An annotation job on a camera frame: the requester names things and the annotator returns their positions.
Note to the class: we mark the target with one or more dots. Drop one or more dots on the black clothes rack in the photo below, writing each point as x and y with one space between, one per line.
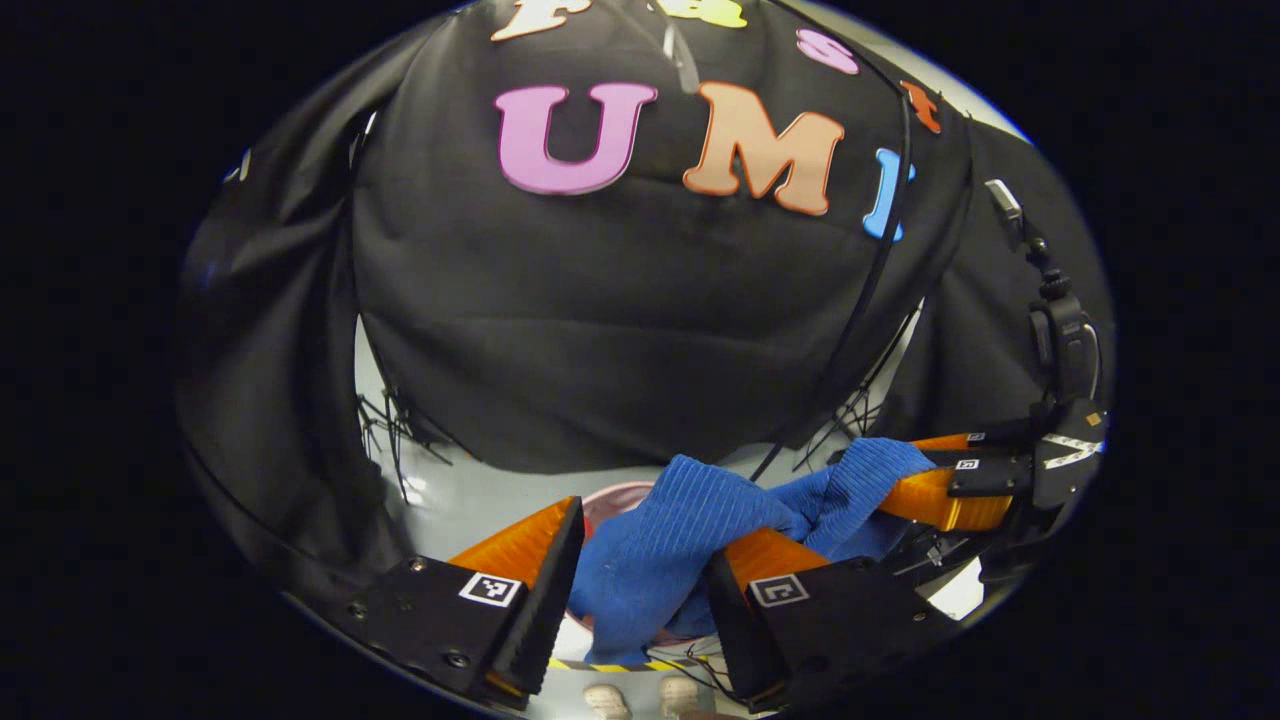
872 270

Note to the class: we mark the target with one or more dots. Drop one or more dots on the pink laundry hamper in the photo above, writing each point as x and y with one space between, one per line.
620 495

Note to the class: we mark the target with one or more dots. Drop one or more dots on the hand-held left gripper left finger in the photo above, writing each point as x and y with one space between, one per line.
550 600

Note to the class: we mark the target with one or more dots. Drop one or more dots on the person's shoe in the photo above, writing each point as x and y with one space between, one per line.
680 695
606 700

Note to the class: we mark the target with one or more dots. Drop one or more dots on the person's left shoe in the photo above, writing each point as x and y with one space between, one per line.
606 700

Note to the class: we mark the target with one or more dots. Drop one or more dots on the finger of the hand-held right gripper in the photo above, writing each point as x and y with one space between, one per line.
985 478
1005 435

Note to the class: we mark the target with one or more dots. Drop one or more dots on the black tripod stand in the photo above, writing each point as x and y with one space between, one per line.
392 430

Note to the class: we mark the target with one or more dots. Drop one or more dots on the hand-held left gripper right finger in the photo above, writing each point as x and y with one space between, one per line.
735 630

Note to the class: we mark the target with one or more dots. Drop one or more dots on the black backdrop cloth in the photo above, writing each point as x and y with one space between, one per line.
600 300

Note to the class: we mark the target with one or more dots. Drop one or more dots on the person's right shoe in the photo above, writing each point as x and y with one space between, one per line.
680 695

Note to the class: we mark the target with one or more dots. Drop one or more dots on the yellow black floor tape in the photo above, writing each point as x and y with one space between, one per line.
600 666

